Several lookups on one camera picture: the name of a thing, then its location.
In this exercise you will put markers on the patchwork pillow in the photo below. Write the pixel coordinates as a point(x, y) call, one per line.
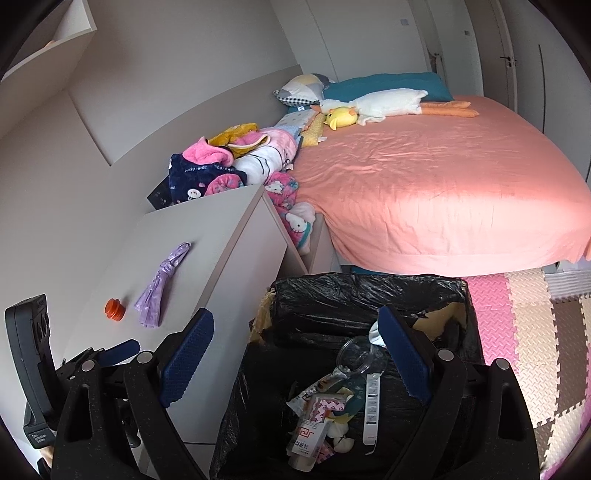
point(300, 87)

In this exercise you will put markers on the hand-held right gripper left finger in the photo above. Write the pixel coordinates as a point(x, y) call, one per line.
point(184, 360)

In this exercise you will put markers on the purple plastic bag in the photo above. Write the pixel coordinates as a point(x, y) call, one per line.
point(154, 300)

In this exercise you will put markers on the white cartoon blanket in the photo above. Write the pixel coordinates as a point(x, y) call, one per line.
point(263, 161)

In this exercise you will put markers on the navy fleece garment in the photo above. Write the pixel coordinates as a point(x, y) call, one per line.
point(184, 180)

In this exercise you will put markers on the white goose plush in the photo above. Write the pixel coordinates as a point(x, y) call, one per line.
point(383, 104)

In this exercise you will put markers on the white door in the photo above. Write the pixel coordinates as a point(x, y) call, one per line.
point(471, 50)

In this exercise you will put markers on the beige wall shelf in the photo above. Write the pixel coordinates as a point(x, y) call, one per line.
point(60, 50)

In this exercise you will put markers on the bed with pink sheet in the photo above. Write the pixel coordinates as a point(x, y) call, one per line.
point(438, 184)

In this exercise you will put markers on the black electronic device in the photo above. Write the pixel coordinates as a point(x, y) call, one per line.
point(159, 196)

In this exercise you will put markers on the light patchwork blanket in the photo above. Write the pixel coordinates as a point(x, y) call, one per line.
point(291, 122)

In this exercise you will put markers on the black bag lined trash bin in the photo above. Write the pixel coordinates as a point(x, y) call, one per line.
point(346, 300)

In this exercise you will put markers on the teal pillow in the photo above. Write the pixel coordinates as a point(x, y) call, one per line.
point(392, 83)

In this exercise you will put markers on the pink patterned box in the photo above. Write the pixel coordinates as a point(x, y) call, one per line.
point(323, 408)

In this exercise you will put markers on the light grey nightstand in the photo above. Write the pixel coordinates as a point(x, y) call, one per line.
point(221, 240)

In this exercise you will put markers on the yellow garment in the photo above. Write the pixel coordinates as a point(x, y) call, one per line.
point(231, 134)

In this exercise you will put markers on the clear plastic jar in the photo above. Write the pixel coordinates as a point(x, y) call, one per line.
point(355, 360)

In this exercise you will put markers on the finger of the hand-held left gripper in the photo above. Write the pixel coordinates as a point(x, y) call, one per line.
point(120, 351)

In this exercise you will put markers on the white long strip packet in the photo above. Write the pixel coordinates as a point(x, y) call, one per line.
point(371, 406)

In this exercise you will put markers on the pink fleece garment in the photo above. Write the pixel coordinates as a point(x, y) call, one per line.
point(203, 150)

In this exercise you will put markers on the yellow dotted pillow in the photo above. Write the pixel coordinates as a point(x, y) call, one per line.
point(314, 131)

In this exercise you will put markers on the white wardrobe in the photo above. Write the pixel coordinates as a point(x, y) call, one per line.
point(554, 83)

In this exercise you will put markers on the foam puzzle floor mat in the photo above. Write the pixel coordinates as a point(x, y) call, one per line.
point(521, 323)

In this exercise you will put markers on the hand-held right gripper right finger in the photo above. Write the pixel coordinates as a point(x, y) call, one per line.
point(406, 360)

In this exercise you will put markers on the orange bottle cap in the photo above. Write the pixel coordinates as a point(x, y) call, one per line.
point(114, 310)

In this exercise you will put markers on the pink cat print blanket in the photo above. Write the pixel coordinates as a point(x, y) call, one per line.
point(295, 221)

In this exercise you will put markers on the teal packet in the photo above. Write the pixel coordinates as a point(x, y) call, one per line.
point(353, 397)

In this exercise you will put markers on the yellow duck plush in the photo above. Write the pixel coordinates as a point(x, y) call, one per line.
point(341, 117)

